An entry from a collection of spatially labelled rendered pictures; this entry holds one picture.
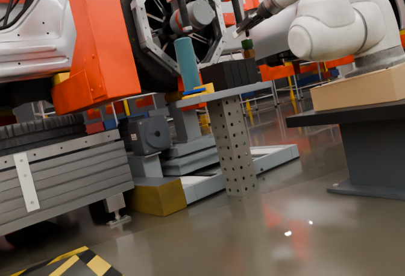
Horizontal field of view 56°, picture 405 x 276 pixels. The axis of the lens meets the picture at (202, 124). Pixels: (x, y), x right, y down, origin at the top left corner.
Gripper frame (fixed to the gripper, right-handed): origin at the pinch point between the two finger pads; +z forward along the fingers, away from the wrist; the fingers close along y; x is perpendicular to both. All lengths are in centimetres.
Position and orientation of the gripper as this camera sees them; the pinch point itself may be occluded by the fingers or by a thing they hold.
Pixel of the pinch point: (238, 32)
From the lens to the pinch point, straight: 183.6
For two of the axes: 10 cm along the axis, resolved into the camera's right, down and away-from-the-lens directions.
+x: 3.9, 9.1, -1.4
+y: -7.0, 2.0, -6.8
